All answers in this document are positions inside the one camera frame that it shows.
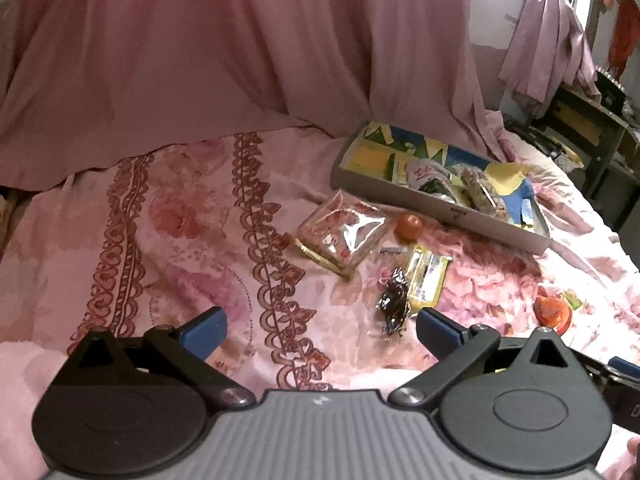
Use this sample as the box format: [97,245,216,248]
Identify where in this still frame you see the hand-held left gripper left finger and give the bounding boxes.
[64,306,257,408]

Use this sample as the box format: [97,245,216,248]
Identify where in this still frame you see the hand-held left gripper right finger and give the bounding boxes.
[389,307,583,407]

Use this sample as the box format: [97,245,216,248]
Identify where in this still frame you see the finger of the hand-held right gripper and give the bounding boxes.
[575,351,640,385]

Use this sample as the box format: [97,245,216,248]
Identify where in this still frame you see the yellow snack packet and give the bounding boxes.
[407,244,453,317]

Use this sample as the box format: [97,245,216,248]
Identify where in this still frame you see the dark plum candy wrapper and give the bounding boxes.
[376,266,413,337]

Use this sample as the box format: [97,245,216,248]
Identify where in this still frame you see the orange red snack packet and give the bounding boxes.
[532,285,585,338]

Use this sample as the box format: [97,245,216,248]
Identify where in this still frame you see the small orange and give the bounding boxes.
[395,213,424,240]

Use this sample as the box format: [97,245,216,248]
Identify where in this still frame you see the clear rice cracker packet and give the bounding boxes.
[295,189,391,281]

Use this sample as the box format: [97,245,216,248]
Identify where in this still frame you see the grey box with colourful print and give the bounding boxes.
[331,120,552,256]

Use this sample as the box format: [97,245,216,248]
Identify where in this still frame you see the clear nut snack packet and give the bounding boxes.
[459,166,508,218]

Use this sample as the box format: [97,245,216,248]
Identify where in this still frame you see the blue and white sachet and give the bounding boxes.
[517,195,537,226]

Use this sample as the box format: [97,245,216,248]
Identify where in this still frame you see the clear packet with green print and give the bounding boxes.
[404,158,458,203]

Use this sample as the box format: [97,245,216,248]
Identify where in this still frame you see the person's right hand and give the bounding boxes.
[625,435,640,480]

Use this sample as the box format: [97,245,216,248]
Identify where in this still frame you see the floral pink bedsheet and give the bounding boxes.
[0,125,640,480]

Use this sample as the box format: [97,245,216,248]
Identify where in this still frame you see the pink fleece blanket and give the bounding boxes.
[0,341,71,480]

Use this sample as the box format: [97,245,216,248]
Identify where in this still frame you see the black bag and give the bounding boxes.
[502,119,563,158]

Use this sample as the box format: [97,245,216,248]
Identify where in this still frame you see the desk with shelves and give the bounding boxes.
[532,82,640,231]

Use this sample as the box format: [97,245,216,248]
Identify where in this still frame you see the pink curtain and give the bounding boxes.
[0,0,506,206]

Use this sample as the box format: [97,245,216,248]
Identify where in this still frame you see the black device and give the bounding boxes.
[595,70,628,111]

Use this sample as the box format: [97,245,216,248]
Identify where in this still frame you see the hanging pink cloth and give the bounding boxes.
[498,0,601,121]

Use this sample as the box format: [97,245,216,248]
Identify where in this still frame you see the orange hanging cloth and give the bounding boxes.
[600,0,640,81]

